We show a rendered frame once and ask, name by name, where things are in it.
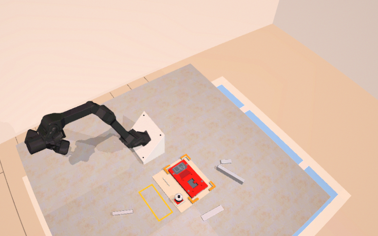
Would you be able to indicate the black and grey wheel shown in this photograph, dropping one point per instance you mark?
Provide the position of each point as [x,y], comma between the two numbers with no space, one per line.
[179,199]

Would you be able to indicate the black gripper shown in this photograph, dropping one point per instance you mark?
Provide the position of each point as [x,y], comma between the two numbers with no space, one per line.
[60,148]

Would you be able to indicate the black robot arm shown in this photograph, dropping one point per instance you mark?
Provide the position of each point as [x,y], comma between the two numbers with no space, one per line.
[53,125]

